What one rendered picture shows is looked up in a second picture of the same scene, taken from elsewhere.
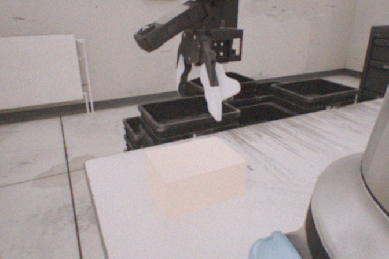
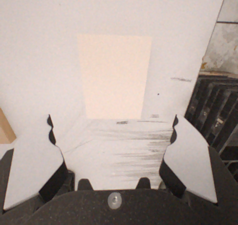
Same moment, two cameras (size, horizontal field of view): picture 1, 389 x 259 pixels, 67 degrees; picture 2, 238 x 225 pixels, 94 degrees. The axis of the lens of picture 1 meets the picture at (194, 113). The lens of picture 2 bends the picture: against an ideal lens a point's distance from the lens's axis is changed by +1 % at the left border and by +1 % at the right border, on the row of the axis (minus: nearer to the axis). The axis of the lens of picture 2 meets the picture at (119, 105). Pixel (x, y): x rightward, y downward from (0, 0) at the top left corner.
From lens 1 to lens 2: 47 cm
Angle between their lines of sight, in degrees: 57
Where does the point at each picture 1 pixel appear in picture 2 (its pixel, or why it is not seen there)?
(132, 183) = (149, 24)
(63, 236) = (229, 12)
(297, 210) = (68, 120)
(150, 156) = (137, 39)
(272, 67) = not seen: outside the picture
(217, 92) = (20, 147)
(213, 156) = (105, 99)
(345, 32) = not seen: outside the picture
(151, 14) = not seen: outside the picture
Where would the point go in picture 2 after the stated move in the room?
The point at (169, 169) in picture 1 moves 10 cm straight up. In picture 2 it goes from (100, 49) to (87, 53)
